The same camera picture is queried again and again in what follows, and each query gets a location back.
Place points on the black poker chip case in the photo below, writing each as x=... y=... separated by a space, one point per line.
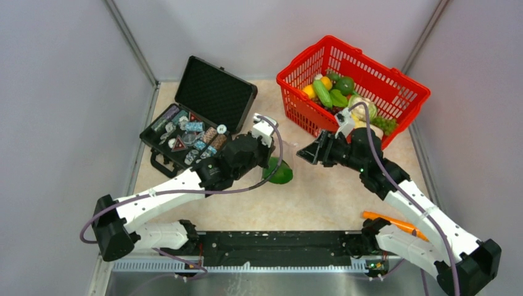
x=207 y=96

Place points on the red triangle card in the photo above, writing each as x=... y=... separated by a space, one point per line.
x=177 y=144

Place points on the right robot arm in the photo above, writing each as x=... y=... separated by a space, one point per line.
x=461 y=263

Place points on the green toy grapes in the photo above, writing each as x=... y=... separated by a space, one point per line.
x=388 y=126

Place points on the green toy pepper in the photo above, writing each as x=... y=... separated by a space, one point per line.
x=345 y=85

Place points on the yellow toy lemon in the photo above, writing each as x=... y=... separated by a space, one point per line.
x=326 y=82

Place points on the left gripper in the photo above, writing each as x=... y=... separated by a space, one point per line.
x=267 y=150

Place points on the green toy leaf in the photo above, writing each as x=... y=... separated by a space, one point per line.
x=338 y=99

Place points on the white dealer button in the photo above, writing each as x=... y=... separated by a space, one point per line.
x=221 y=129

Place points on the orange toy carrot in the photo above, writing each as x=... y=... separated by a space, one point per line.
x=403 y=225

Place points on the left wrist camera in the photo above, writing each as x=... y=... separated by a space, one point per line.
x=263 y=127

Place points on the green toy cucumber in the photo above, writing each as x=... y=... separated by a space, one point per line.
x=322 y=93

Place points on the clear zip top bag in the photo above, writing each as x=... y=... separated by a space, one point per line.
x=288 y=154

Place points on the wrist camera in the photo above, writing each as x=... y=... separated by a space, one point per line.
x=263 y=127
x=345 y=122

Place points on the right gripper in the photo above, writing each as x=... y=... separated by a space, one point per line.
x=322 y=147

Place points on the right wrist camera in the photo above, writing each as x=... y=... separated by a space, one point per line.
x=345 y=122

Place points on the red plastic basket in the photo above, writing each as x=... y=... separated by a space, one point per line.
x=396 y=95

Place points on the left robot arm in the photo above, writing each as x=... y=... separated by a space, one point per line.
x=115 y=222

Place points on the white green toy leek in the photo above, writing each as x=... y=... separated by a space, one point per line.
x=283 y=175

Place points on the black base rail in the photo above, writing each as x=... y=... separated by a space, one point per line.
x=285 y=249

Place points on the toy cauliflower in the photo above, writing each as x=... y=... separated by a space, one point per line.
x=359 y=106

